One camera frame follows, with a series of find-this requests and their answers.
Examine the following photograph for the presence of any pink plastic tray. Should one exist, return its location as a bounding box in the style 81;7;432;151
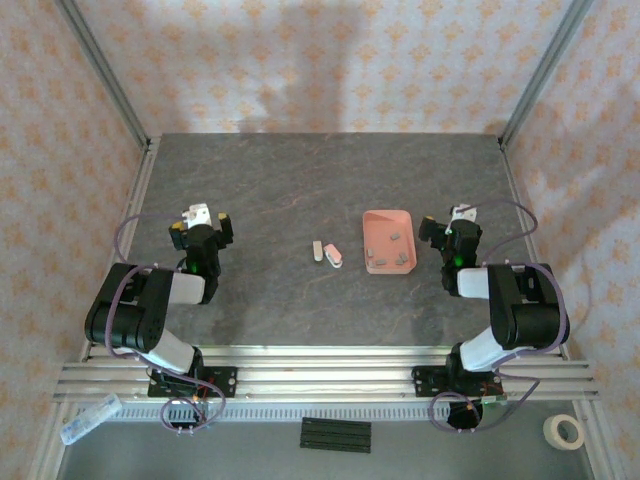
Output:
362;209;419;276

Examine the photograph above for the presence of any clear plastic bag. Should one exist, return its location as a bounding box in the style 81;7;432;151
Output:
59;392;123;446

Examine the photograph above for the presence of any white masking tape roll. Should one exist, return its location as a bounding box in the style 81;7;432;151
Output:
543;413;586;451

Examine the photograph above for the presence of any black slotted block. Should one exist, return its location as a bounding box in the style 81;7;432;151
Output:
299;417;374;455

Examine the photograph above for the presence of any aluminium table side rail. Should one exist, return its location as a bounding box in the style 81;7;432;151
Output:
499;142;571;359
77;135;162;361

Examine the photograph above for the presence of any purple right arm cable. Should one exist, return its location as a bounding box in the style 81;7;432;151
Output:
430;198;572;434

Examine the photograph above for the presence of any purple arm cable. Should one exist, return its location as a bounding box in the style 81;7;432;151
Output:
107;212;226;435
430;198;572;434

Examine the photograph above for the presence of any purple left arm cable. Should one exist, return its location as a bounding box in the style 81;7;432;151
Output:
107;212;226;435

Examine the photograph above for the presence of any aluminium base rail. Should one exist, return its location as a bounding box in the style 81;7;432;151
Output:
52;344;601;404

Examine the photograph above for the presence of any aluminium frame post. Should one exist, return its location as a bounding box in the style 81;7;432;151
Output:
52;0;153;151
499;0;597;147

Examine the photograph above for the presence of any white slotted cable duct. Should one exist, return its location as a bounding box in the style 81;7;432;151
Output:
107;402;454;424

